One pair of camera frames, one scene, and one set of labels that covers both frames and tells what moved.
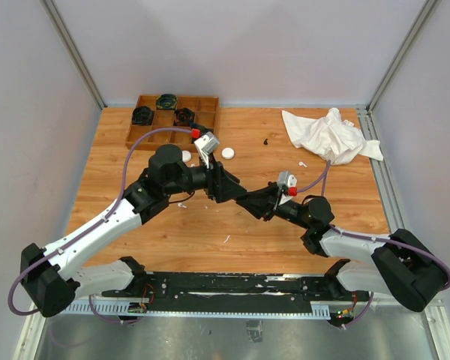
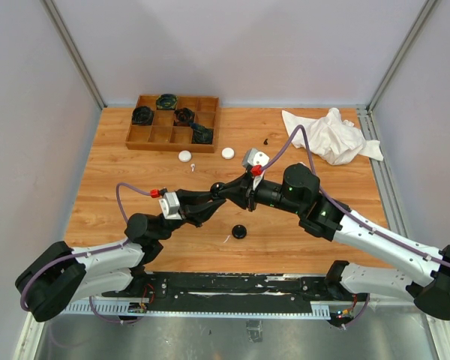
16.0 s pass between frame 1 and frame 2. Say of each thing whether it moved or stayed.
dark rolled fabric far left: stayed
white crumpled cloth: stayed
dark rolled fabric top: stayed
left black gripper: moved
